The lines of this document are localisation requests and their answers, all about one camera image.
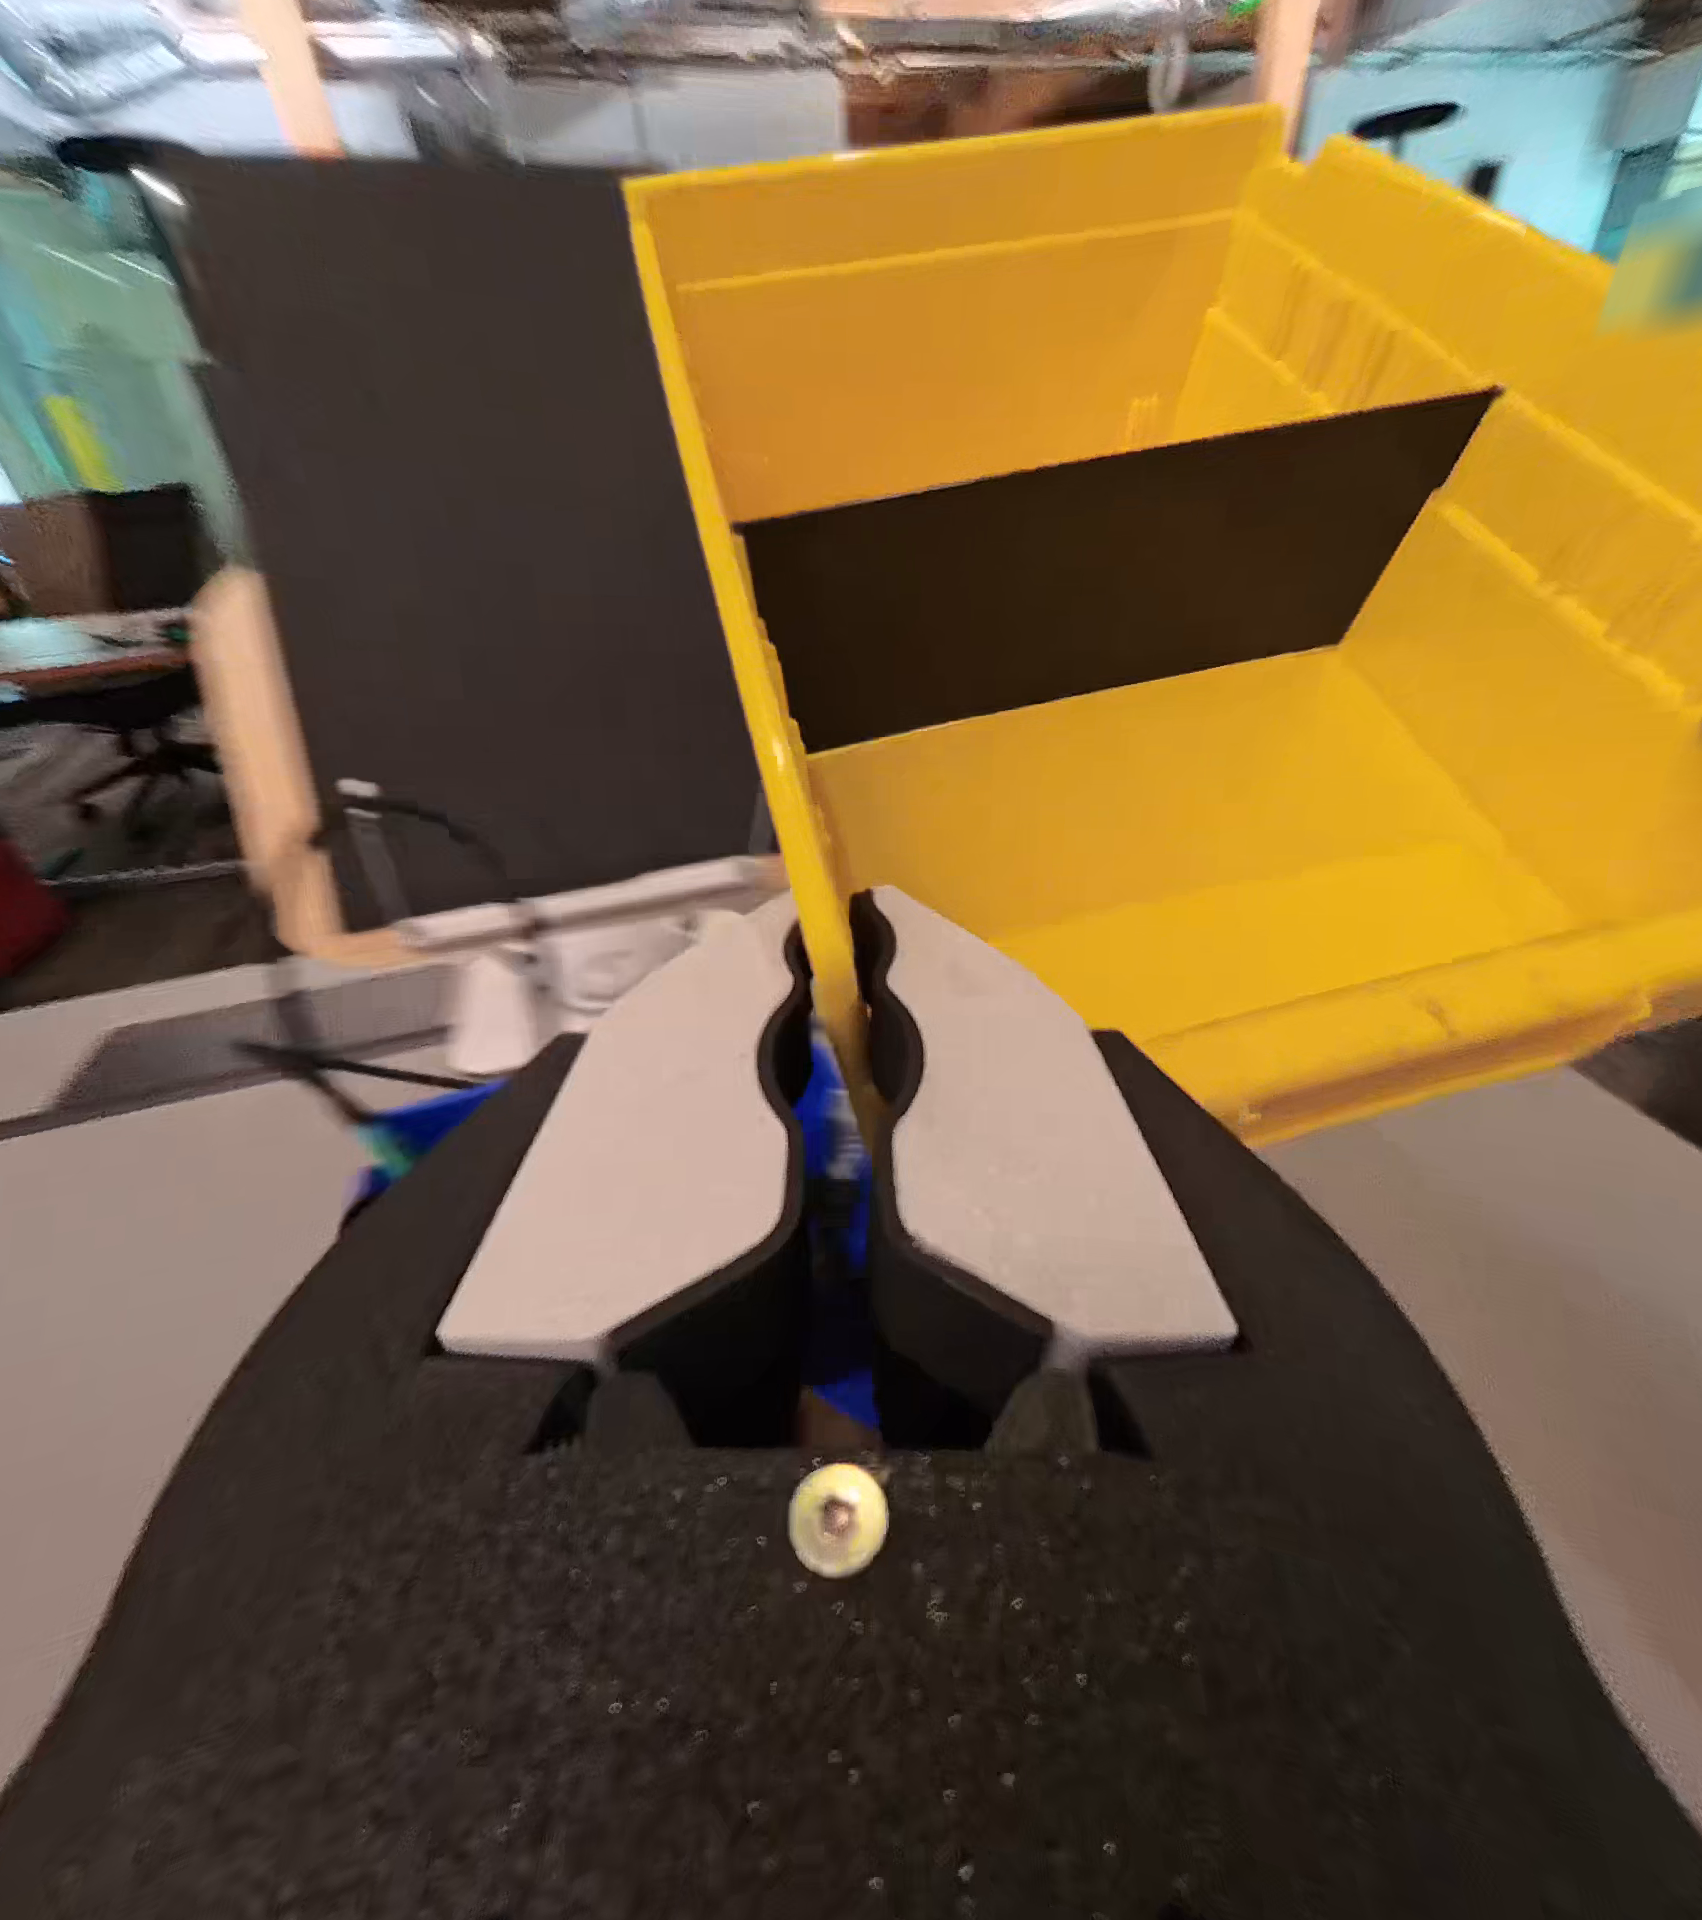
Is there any grey desk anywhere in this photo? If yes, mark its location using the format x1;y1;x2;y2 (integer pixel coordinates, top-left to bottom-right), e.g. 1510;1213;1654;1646
0;959;1702;1920

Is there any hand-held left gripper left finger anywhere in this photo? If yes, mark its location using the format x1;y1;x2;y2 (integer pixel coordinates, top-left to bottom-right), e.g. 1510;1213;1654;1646
434;894;813;1453

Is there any large blue plastic bin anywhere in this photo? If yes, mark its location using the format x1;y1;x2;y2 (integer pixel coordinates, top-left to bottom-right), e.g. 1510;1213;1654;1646
341;1034;884;1442

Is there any yellow plastic bin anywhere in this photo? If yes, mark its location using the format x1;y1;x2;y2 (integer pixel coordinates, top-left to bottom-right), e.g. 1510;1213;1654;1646
620;102;1702;1150

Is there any brown wooden table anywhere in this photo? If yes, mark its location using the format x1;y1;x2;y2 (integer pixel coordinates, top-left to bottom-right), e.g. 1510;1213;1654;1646
0;611;200;707

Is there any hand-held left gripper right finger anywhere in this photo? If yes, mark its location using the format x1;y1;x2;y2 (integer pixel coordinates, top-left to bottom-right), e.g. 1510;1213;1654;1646
850;884;1240;1453

